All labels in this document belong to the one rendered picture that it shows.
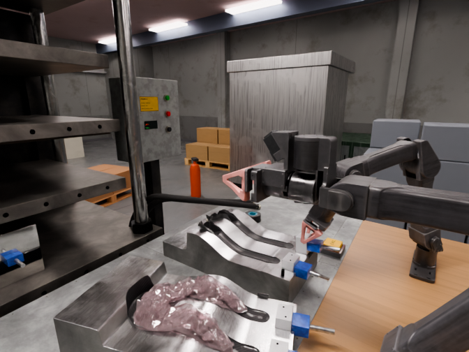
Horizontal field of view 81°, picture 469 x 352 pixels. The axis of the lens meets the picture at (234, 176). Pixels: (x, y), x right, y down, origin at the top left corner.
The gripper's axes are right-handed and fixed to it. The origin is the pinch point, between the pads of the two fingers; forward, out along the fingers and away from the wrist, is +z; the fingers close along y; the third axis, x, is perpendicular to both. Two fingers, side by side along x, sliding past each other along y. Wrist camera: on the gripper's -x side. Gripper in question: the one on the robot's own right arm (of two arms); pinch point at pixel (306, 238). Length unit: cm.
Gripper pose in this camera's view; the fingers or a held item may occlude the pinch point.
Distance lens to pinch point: 93.8
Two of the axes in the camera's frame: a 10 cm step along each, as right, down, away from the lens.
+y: -5.5, 1.5, -8.2
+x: 7.4, 5.6, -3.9
